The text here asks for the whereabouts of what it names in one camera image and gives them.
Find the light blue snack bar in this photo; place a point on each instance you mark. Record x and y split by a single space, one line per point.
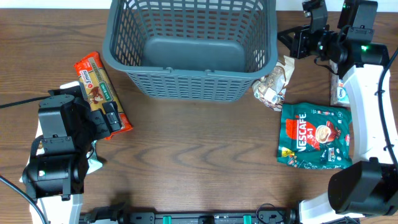
93 162

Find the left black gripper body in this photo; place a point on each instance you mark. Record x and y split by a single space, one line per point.
104 123

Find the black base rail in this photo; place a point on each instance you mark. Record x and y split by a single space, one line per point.
119 214

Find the grey plastic basket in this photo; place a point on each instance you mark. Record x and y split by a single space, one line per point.
192 49

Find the Kleenex tissue multipack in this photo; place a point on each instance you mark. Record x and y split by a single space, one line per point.
338 94

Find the green Nescafe coffee bag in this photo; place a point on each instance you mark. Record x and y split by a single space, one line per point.
314 137

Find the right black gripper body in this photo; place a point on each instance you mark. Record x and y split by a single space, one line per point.
299 42

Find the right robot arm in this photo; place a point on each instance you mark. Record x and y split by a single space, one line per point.
368 188

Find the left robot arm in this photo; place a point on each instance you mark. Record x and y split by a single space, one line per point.
58 163

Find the San Remo spaghetti packet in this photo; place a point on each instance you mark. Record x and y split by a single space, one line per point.
99 89

